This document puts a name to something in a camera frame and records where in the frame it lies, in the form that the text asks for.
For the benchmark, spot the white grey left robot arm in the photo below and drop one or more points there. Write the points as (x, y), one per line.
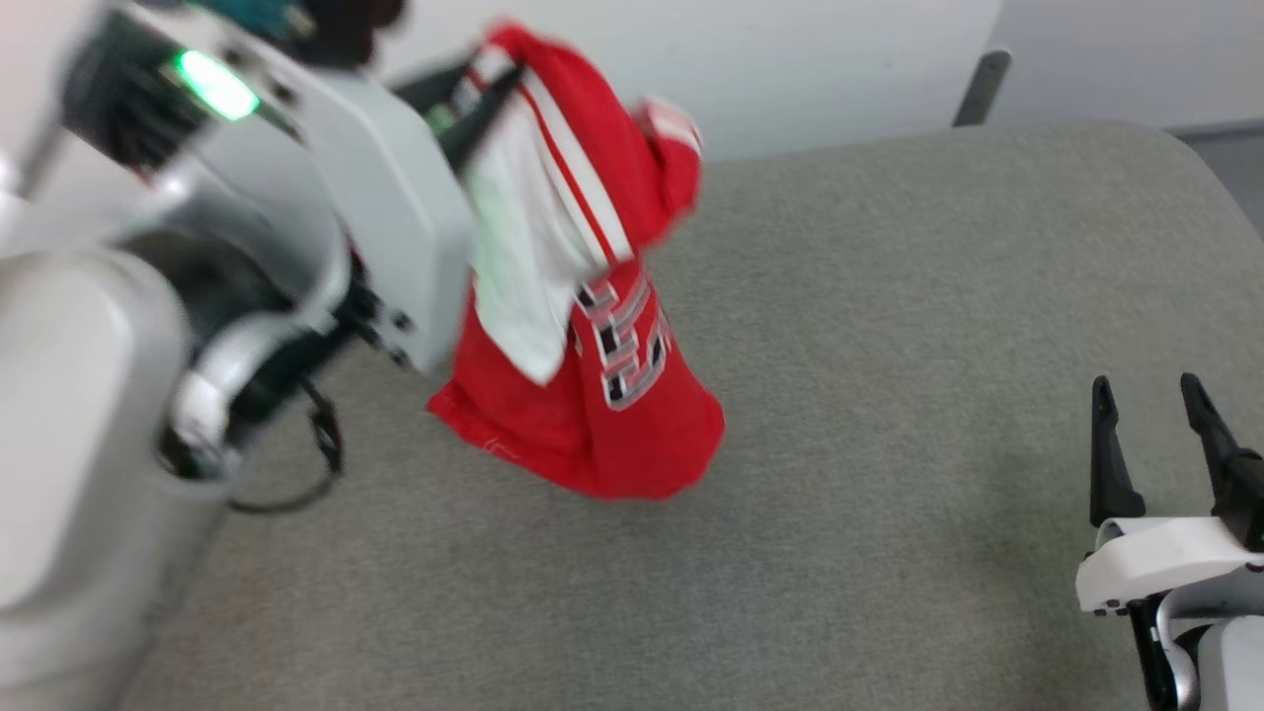
(89, 415)

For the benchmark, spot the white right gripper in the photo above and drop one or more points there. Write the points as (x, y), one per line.
(1165, 558)

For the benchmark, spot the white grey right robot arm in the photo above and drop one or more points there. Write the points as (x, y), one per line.
(1229, 662)

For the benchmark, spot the red and white jersey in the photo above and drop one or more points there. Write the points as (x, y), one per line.
(602, 296)

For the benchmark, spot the grey fabric sofa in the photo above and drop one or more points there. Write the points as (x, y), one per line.
(889, 395)

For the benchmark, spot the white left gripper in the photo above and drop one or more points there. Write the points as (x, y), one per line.
(395, 217)

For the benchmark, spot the grey metal bar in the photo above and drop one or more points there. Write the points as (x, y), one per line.
(983, 89)

